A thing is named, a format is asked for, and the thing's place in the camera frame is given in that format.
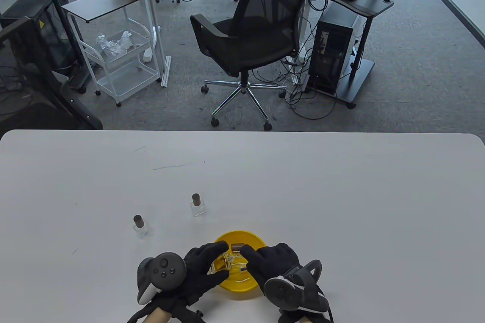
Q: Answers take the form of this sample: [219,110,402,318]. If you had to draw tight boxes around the person's left hand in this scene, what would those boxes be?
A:
[150,242,231,318]

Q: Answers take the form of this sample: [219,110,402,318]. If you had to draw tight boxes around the person's right hand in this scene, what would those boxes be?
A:
[240,243,304,297]

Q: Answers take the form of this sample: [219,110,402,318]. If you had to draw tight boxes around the white metal utility cart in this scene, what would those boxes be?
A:
[67,9,163,108]

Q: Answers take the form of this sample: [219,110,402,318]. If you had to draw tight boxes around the black computer tower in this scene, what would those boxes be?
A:
[308,2,360,96]

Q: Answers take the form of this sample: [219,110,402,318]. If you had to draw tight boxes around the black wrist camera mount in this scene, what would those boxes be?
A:
[172,302,207,323]

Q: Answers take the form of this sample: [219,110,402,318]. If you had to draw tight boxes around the dark wooden cart top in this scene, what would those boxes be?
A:
[61,0,146,23]

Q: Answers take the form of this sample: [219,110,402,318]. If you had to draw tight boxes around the black stand pole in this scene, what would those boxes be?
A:
[35,0,91,94]

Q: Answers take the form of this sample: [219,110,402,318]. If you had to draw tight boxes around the white metal frame desk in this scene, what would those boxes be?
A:
[99,0,348,87]

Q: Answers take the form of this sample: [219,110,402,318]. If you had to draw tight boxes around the black and white tracking controller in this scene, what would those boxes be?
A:
[137,252,187,304]
[263,259,330,314]

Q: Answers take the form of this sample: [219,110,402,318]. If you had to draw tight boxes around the crumpled clear plastic wrap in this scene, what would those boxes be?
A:
[95,30,133,55]

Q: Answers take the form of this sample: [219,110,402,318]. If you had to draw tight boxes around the black mobile computer stand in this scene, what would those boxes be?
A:
[301,0,394,109]

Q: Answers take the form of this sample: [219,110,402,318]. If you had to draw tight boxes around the person's left forearm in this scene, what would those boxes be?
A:
[146,309,171,323]

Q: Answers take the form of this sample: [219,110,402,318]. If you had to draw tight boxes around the black equipment cabinet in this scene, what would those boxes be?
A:
[0,0,82,73]

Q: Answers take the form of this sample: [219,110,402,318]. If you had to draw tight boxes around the yellow bowl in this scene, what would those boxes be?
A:
[212,230,268,292]

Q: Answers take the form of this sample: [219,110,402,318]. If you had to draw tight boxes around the black mesh office chair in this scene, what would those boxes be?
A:
[190,0,325,130]

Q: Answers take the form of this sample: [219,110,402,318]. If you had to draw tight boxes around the large black equipment frame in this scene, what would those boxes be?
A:
[0,16,103,130]

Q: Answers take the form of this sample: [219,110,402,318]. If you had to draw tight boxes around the black floor cables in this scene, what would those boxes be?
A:
[252,48,338,121]

